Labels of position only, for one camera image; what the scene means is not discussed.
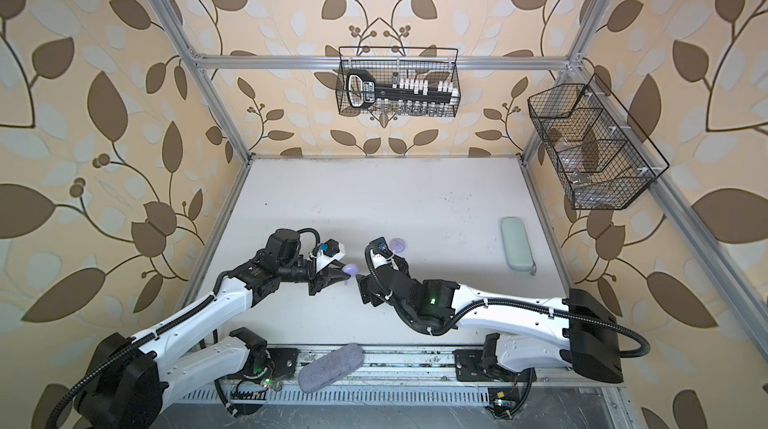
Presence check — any grey felt glasses case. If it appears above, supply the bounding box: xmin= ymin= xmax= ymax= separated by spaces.
xmin=298 ymin=343 xmax=365 ymax=394

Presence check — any black socket holder rail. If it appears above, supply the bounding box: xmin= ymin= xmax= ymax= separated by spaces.
xmin=336 ymin=69 xmax=461 ymax=112

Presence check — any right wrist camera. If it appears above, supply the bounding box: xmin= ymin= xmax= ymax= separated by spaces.
xmin=364 ymin=237 xmax=398 ymax=276

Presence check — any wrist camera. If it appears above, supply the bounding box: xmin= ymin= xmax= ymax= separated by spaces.
xmin=312 ymin=239 xmax=345 ymax=271
xmin=364 ymin=237 xmax=398 ymax=276

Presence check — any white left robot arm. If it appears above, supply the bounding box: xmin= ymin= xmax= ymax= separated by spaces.
xmin=45 ymin=229 xmax=350 ymax=428

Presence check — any black wire basket back wall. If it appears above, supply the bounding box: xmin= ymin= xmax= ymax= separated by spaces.
xmin=335 ymin=44 xmax=462 ymax=118

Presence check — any black wire basket right wall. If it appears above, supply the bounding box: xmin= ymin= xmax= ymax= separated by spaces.
xmin=527 ymin=75 xmax=670 ymax=210

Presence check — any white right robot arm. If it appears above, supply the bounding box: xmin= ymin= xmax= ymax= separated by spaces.
xmin=356 ymin=264 xmax=651 ymax=384

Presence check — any purple round charging case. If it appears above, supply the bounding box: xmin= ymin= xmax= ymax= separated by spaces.
xmin=342 ymin=264 xmax=360 ymax=277

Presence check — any black wire basket wall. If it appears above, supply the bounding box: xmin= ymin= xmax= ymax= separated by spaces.
xmin=335 ymin=44 xmax=462 ymax=118
xmin=527 ymin=75 xmax=670 ymax=210

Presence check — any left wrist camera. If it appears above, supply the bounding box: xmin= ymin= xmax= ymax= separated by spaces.
xmin=312 ymin=239 xmax=345 ymax=271

